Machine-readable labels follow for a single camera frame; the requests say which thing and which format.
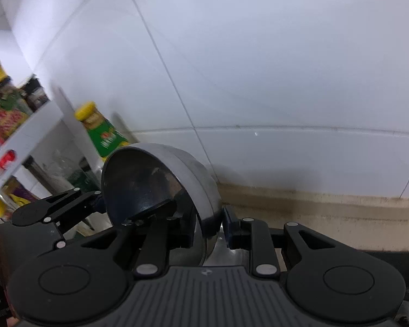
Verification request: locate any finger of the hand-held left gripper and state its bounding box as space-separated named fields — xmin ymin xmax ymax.
xmin=11 ymin=187 xmax=83 ymax=227
xmin=53 ymin=191 xmax=106 ymax=250

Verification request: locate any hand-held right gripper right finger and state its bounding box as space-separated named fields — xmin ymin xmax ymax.
xmin=222 ymin=205 xmax=341 ymax=277

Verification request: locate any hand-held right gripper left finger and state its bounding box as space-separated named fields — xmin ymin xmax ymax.
xmin=82 ymin=199 xmax=196 ymax=277

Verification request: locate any small steel bowl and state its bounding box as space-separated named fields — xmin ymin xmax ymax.
xmin=101 ymin=143 xmax=223 ymax=267

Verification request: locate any purple gold label bottle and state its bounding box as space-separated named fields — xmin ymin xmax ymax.
xmin=0 ymin=176 xmax=39 ymax=223

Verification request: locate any small red packet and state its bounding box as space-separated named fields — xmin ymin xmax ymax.
xmin=0 ymin=150 xmax=17 ymax=170

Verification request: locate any white two-tier turntable rack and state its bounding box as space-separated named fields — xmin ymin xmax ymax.
xmin=0 ymin=85 xmax=139 ymax=232

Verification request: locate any yellow green label bottle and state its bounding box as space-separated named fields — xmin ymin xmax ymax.
xmin=74 ymin=101 xmax=132 ymax=165

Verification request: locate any gold cap green label bottle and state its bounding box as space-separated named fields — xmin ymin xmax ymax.
xmin=0 ymin=54 xmax=34 ymax=145

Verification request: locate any dark seasoning jar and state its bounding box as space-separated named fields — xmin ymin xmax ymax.
xmin=22 ymin=76 xmax=50 ymax=113

